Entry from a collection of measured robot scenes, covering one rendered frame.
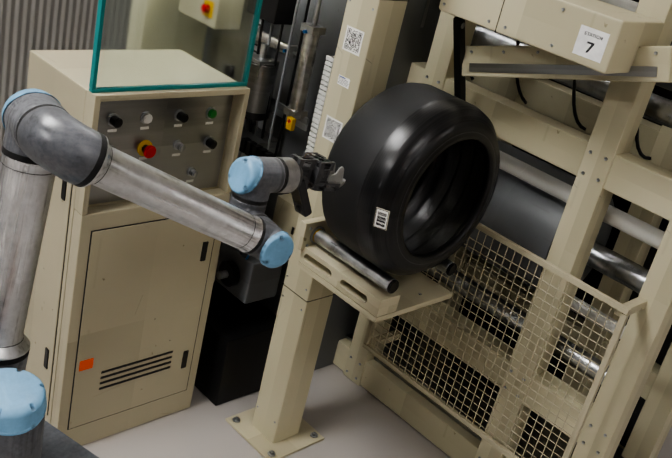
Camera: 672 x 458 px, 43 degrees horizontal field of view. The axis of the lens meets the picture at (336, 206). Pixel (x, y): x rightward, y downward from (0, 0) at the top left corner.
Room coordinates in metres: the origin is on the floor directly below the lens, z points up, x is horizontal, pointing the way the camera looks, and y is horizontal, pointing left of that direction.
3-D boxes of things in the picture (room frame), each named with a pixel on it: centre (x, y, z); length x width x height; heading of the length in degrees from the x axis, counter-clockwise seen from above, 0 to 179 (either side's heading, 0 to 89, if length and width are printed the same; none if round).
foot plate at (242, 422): (2.63, 0.02, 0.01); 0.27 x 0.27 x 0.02; 49
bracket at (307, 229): (2.60, -0.05, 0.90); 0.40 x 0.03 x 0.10; 139
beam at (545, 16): (2.62, -0.47, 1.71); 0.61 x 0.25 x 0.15; 49
